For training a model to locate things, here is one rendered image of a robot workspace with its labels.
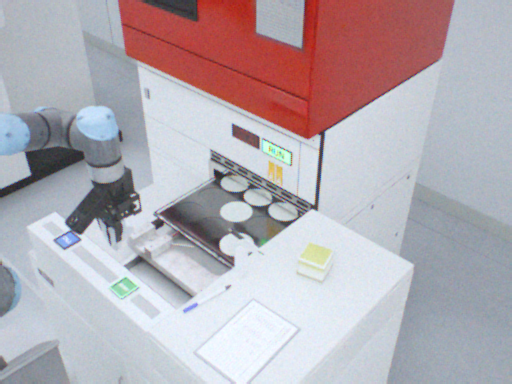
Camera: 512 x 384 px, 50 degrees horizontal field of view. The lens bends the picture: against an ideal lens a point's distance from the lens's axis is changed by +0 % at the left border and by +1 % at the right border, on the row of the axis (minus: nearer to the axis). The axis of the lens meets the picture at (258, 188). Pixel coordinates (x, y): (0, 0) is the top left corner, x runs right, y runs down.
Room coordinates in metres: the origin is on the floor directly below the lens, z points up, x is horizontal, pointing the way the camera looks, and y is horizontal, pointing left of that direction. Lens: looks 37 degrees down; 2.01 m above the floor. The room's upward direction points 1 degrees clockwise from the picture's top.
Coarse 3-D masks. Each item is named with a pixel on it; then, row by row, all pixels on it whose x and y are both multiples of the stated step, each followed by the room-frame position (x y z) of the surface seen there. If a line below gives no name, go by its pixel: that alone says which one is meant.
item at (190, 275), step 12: (144, 240) 1.23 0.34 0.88; (144, 252) 1.18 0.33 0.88; (168, 252) 1.18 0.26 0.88; (180, 252) 1.18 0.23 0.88; (156, 264) 1.14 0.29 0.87; (168, 264) 1.13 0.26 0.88; (180, 264) 1.13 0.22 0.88; (192, 264) 1.13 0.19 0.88; (168, 276) 1.10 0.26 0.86; (180, 276) 1.08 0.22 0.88; (192, 276) 1.08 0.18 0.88; (204, 276) 1.08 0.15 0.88; (192, 288) 1.04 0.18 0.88
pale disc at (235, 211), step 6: (228, 204) 1.38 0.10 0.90; (234, 204) 1.38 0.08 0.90; (240, 204) 1.38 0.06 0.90; (246, 204) 1.38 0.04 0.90; (222, 210) 1.35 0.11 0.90; (228, 210) 1.35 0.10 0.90; (234, 210) 1.35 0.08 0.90; (240, 210) 1.35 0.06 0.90; (246, 210) 1.35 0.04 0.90; (252, 210) 1.35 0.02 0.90; (222, 216) 1.32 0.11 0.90; (228, 216) 1.32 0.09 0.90; (234, 216) 1.32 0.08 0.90; (240, 216) 1.32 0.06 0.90; (246, 216) 1.32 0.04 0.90
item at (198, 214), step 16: (224, 176) 1.53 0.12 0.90; (208, 192) 1.44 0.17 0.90; (224, 192) 1.45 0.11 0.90; (240, 192) 1.44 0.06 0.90; (176, 208) 1.36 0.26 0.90; (192, 208) 1.36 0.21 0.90; (208, 208) 1.36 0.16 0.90; (256, 208) 1.36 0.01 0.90; (176, 224) 1.28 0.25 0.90; (192, 224) 1.28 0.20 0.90; (208, 224) 1.28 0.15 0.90; (224, 224) 1.28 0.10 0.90; (240, 224) 1.28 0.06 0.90; (256, 224) 1.29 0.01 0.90; (272, 224) 1.29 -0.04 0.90; (288, 224) 1.29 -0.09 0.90; (208, 240) 1.21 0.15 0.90; (256, 240) 1.21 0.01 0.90; (224, 256) 1.14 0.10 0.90
